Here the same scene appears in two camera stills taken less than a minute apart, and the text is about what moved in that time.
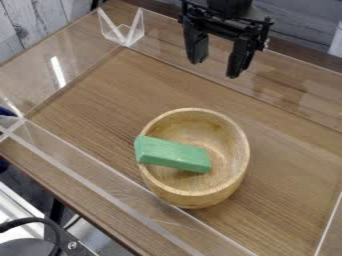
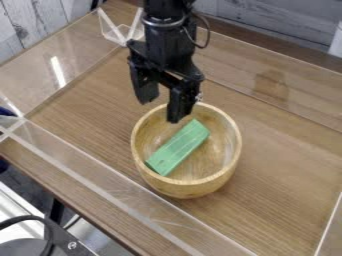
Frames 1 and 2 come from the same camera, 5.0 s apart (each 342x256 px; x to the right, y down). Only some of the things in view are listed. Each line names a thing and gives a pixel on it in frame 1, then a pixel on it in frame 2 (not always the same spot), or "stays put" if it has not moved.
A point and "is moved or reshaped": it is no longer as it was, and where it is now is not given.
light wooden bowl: x=206 y=127 is moved or reshaped
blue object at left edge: x=5 y=111 stays put
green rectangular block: x=170 y=154 -> x=176 y=148
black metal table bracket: x=69 y=245 stays put
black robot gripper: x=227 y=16 -> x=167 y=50
